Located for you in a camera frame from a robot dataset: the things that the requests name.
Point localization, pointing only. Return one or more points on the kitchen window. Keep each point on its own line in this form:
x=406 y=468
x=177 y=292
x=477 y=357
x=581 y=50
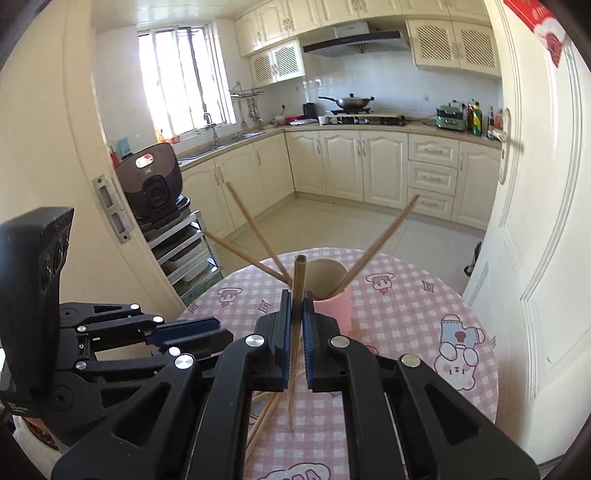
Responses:
x=184 y=78

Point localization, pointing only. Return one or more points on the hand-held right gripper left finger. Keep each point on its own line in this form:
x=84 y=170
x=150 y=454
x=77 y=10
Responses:
x=287 y=341

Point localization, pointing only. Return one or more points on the red diamond door poster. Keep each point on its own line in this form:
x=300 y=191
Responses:
x=540 y=23

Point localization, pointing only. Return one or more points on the single wooden chopstick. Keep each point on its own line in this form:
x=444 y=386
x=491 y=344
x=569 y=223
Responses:
x=254 y=228
x=299 y=277
x=383 y=237
x=240 y=253

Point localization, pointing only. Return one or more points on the metal kitchen rack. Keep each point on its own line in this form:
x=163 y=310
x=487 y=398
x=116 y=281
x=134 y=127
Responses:
x=184 y=258

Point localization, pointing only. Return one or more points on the wall utensil rack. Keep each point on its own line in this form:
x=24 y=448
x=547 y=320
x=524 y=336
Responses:
x=247 y=92

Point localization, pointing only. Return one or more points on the black base blender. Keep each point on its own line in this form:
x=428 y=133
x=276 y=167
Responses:
x=310 y=110

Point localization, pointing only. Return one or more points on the steel wok with lid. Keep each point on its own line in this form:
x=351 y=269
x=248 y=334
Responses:
x=351 y=102

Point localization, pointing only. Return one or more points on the red cap sauce bottle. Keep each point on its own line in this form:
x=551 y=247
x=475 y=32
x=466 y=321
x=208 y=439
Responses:
x=469 y=119

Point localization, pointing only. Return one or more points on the cream upper cabinet row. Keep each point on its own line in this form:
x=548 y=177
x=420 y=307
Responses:
x=323 y=18

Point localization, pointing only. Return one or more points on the green dish soap bottle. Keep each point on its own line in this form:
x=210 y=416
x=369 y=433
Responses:
x=476 y=121

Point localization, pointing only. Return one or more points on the bunch of wooden chopsticks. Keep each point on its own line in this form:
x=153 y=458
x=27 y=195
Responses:
x=263 y=422

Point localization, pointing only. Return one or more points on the white door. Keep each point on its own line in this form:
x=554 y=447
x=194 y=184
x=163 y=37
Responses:
x=545 y=230

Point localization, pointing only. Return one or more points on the lattice door wall cabinet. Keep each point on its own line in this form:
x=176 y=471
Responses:
x=277 y=62
x=452 y=46

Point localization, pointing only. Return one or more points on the steel kitchen sink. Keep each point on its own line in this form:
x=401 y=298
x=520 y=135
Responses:
x=240 y=137

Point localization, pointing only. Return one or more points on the hanging kitchen utensils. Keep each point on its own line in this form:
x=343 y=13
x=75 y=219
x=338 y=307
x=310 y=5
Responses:
x=251 y=113

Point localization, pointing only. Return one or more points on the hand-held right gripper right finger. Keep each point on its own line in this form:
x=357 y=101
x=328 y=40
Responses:
x=308 y=341

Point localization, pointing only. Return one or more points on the red container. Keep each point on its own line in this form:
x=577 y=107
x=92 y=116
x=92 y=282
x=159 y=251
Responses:
x=294 y=119

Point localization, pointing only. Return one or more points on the cream base cabinets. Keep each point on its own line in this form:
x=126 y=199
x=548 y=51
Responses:
x=360 y=166

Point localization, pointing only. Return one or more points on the steel range hood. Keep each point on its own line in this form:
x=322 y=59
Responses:
x=355 y=41

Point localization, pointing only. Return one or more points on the pink checked tablecloth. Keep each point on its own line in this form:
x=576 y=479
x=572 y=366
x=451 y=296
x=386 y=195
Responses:
x=397 y=304

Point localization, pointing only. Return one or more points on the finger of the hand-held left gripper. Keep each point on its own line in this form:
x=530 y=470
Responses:
x=189 y=330
x=203 y=344

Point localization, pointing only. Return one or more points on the black gas stove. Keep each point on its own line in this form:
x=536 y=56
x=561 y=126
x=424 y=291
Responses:
x=369 y=119

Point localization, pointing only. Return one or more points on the metal door strike plate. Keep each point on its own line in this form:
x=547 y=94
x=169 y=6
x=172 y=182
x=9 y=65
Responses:
x=113 y=210

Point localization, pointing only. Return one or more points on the pink cup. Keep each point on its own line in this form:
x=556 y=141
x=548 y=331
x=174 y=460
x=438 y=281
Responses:
x=332 y=316

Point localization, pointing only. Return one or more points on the green countertop appliance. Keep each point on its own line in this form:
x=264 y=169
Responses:
x=450 y=117

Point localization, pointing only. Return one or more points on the steel sink faucet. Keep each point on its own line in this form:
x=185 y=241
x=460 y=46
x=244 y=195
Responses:
x=211 y=129

